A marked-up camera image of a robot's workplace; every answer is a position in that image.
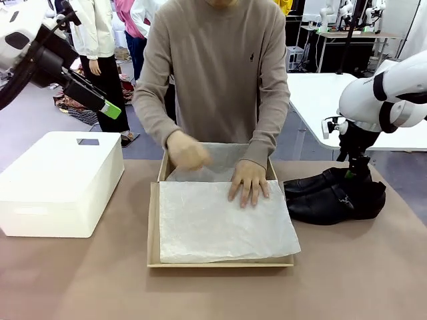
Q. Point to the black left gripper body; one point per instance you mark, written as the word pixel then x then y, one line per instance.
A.
pixel 46 66

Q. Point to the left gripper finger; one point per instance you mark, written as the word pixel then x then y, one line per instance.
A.
pixel 88 85
pixel 86 96

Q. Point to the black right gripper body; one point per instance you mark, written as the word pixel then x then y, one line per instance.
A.
pixel 358 140

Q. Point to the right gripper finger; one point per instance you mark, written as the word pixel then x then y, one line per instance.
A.
pixel 353 166
pixel 364 166

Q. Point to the black leather buckle shoe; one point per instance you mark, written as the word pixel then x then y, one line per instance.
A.
pixel 310 185
pixel 317 210

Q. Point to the white tissue paper sheet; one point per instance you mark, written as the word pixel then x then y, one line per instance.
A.
pixel 217 226

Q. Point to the person's left forearm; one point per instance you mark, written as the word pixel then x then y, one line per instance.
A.
pixel 270 133

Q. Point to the person's right forearm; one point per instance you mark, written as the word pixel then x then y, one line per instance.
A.
pixel 153 120

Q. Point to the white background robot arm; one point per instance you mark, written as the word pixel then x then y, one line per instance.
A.
pixel 375 13
pixel 325 15
pixel 345 13

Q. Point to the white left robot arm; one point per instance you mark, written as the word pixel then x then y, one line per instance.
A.
pixel 30 20

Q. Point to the white box lid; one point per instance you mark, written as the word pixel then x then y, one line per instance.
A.
pixel 50 183

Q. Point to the cardboard shoe box with lid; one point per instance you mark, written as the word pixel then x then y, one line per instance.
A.
pixel 200 265

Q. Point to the person's left hand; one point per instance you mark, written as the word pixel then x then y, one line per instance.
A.
pixel 250 181

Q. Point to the person's right hand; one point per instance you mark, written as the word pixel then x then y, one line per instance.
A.
pixel 187 151

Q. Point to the dark patterned fabric pile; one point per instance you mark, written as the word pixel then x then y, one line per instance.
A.
pixel 78 110

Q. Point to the red patterned fabric pile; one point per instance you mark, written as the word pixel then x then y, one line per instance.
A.
pixel 128 90

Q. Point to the person in white jacket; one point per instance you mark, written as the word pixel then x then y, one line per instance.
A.
pixel 93 30

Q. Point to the white table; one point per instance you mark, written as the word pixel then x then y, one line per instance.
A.
pixel 317 96

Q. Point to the person in pink top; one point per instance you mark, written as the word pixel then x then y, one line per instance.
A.
pixel 131 20

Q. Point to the person in white shirt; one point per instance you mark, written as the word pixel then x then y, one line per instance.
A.
pixel 140 13

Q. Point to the black tripod pole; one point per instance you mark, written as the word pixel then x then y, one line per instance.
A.
pixel 348 43

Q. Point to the grey workbench table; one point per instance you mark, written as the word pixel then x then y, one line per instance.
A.
pixel 360 36

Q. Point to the person in beige sweater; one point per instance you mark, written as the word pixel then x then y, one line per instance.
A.
pixel 217 66

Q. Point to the yellow garment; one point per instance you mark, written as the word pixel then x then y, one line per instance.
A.
pixel 285 6

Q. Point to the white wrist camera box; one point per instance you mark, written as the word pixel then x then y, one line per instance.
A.
pixel 325 128

